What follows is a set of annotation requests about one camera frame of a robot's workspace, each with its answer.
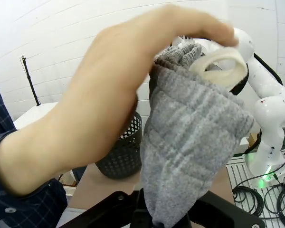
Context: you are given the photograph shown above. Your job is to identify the grey training pants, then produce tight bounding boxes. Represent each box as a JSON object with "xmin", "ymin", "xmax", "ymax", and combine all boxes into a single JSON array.
[{"xmin": 140, "ymin": 44, "xmax": 255, "ymax": 228}]

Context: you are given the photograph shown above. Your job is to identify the black tripod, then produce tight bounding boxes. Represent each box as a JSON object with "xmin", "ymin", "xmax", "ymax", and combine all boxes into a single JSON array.
[{"xmin": 19, "ymin": 55, "xmax": 41, "ymax": 106}]

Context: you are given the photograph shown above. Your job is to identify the person's right forearm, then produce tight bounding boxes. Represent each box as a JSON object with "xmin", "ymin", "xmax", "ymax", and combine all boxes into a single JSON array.
[{"xmin": 0, "ymin": 115, "xmax": 68, "ymax": 228}]

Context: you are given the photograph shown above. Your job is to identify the black perforated plastic basket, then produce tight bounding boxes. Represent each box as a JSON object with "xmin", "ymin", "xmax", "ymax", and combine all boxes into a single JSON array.
[{"xmin": 95, "ymin": 110, "xmax": 143, "ymax": 180}]

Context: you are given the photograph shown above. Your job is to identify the person's right hand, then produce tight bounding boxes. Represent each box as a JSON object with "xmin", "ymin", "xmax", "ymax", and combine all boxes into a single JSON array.
[{"xmin": 37, "ymin": 4, "xmax": 240, "ymax": 176}]

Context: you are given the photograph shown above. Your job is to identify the white side table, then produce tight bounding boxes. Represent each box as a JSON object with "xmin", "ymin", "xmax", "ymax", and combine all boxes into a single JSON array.
[{"xmin": 13, "ymin": 102, "xmax": 60, "ymax": 130}]

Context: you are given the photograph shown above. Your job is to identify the person in navy plaid shirt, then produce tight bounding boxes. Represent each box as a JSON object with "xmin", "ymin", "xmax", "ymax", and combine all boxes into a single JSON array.
[{"xmin": 0, "ymin": 82, "xmax": 18, "ymax": 143}]

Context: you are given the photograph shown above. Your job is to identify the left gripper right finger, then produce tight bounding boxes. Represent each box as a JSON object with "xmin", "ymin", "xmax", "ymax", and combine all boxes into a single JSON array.
[{"xmin": 187, "ymin": 196, "xmax": 266, "ymax": 228}]

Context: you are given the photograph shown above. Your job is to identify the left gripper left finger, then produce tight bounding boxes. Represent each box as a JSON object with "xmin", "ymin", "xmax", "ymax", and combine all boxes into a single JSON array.
[{"xmin": 58, "ymin": 190, "xmax": 155, "ymax": 228}]

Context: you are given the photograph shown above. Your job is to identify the white metal base plate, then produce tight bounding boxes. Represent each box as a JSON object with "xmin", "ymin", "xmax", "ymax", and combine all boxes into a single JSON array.
[{"xmin": 225, "ymin": 152, "xmax": 285, "ymax": 205}]

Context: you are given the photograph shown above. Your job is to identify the black coiled floor cable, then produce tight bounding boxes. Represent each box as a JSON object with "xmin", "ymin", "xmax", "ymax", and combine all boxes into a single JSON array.
[
  {"xmin": 232, "ymin": 184, "xmax": 265, "ymax": 217},
  {"xmin": 263, "ymin": 175, "xmax": 285, "ymax": 224}
]

